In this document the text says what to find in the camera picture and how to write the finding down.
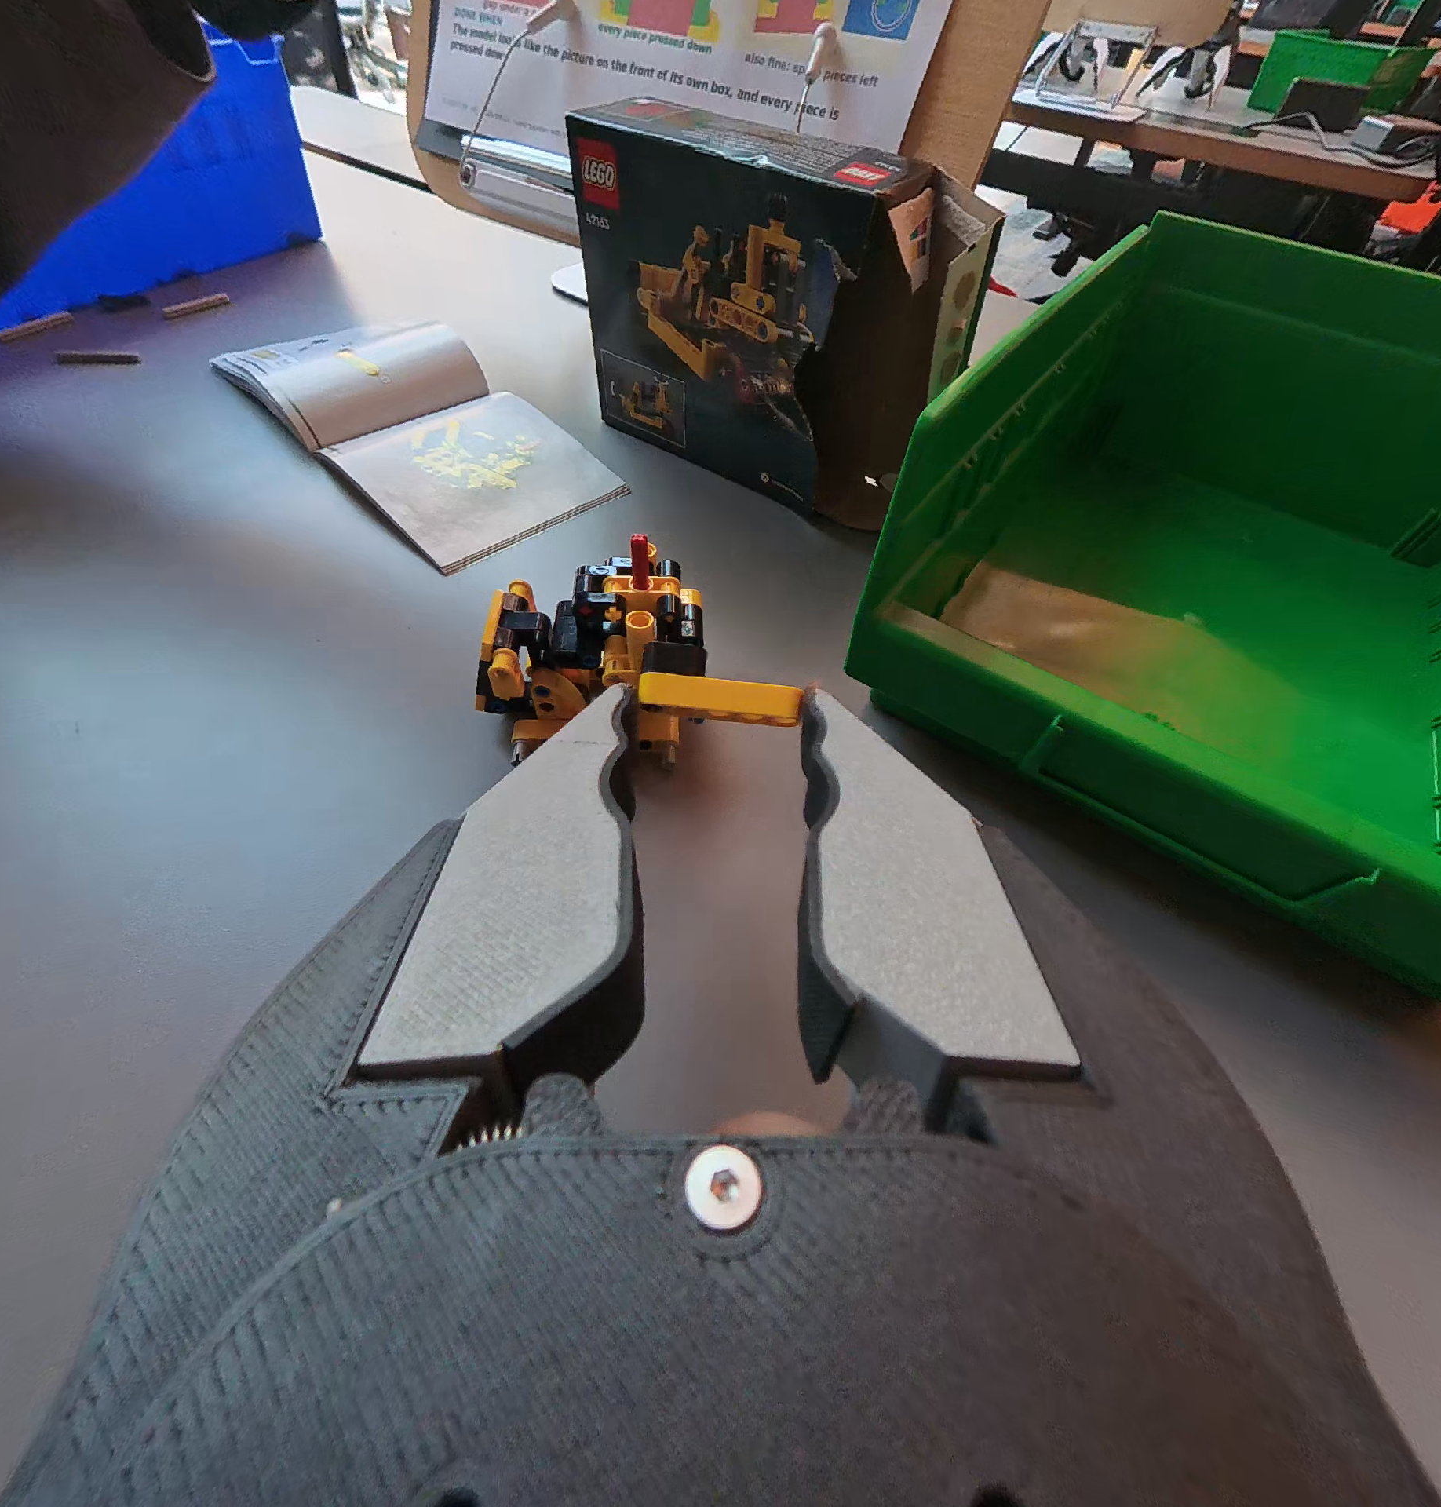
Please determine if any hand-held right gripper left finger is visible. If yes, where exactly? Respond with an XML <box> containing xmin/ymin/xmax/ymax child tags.
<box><xmin>352</xmin><ymin>681</ymin><xmax>649</xmax><ymax>1090</ymax></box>

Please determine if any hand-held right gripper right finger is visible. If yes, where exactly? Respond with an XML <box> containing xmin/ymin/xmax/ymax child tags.
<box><xmin>797</xmin><ymin>685</ymin><xmax>1084</xmax><ymax>1090</ymax></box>

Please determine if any yellow black lego model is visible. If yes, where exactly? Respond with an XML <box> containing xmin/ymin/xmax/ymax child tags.
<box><xmin>476</xmin><ymin>533</ymin><xmax>707</xmax><ymax>768</ymax></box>

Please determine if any yellow lego beam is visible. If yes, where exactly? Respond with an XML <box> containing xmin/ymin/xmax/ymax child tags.
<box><xmin>637</xmin><ymin>672</ymin><xmax>807</xmax><ymax>728</ymax></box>

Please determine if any person's left forearm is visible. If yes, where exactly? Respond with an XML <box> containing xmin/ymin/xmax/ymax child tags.
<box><xmin>0</xmin><ymin>0</ymin><xmax>217</xmax><ymax>336</ymax></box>

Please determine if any lego instruction booklet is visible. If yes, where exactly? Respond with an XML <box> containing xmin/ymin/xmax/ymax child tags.
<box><xmin>210</xmin><ymin>321</ymin><xmax>632</xmax><ymax>575</ymax></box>

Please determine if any dark lego set box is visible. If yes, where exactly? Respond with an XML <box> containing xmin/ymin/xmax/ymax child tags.
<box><xmin>564</xmin><ymin>99</ymin><xmax>1007</xmax><ymax>531</ymax></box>

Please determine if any large green plastic bin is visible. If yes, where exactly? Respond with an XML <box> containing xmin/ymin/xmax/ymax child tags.
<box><xmin>844</xmin><ymin>211</ymin><xmax>1441</xmax><ymax>1001</ymax></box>

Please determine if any metal clipboard clip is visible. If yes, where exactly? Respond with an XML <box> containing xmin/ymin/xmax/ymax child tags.
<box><xmin>458</xmin><ymin>130</ymin><xmax>580</xmax><ymax>215</ymax></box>

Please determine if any blue plastic bin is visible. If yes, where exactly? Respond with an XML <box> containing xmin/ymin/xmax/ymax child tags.
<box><xmin>0</xmin><ymin>22</ymin><xmax>323</xmax><ymax>338</ymax></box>

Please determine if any wooden table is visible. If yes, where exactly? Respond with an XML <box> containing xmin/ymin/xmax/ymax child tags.
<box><xmin>1003</xmin><ymin>76</ymin><xmax>1441</xmax><ymax>203</ymax></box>

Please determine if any printed instruction sheet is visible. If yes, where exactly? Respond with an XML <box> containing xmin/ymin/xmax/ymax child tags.
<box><xmin>420</xmin><ymin>0</ymin><xmax>955</xmax><ymax>159</ymax></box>

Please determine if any brown clipboard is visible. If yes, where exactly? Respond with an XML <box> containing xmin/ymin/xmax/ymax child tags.
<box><xmin>404</xmin><ymin>0</ymin><xmax>1052</xmax><ymax>242</ymax></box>

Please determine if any gripper on clear stand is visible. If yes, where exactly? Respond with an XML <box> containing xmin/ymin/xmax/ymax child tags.
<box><xmin>1032</xmin><ymin>20</ymin><xmax>1158</xmax><ymax>95</ymax></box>
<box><xmin>1138</xmin><ymin>28</ymin><xmax>1242</xmax><ymax>99</ymax></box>

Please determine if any black box device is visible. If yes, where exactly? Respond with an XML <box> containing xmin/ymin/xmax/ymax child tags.
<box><xmin>1273</xmin><ymin>76</ymin><xmax>1364</xmax><ymax>130</ymax></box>

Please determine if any small green plastic bin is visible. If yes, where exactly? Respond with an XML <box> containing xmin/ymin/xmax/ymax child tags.
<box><xmin>1248</xmin><ymin>28</ymin><xmax>1441</xmax><ymax>117</ymax></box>

